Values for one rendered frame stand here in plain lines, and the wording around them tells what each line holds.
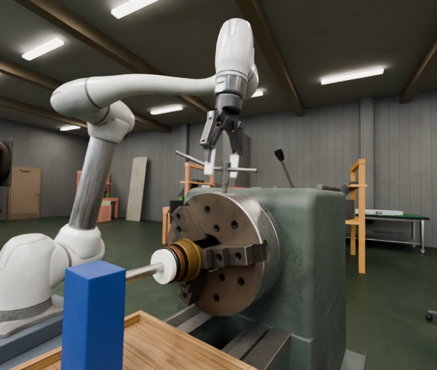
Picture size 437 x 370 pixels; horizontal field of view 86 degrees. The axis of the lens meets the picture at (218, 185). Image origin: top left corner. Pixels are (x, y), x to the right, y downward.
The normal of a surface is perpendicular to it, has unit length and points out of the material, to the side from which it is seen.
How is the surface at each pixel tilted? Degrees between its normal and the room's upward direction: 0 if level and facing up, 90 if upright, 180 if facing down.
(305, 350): 90
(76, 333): 90
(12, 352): 90
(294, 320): 90
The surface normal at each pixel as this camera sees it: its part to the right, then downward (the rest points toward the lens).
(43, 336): 0.89, 0.00
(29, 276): 0.66, -0.04
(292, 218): -0.59, -0.04
